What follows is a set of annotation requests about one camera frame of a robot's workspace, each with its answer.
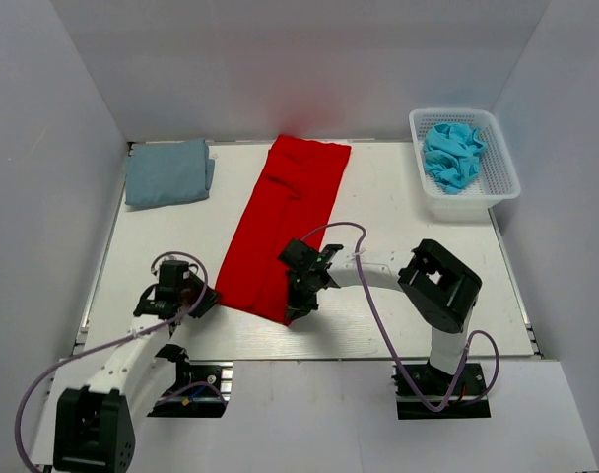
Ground folded grey-blue t shirt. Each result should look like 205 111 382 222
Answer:
125 139 215 209

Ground red t shirt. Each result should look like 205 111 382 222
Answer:
215 135 352 326

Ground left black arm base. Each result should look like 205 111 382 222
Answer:
149 361 233 419

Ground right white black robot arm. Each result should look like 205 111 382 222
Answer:
278 238 483 393

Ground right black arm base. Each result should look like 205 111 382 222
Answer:
392 363 492 421

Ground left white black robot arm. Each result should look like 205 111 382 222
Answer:
53 251 227 472

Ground white plastic basket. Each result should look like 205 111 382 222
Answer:
409 108 520 222

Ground crumpled light blue t shirt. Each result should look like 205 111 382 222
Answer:
423 122 488 195

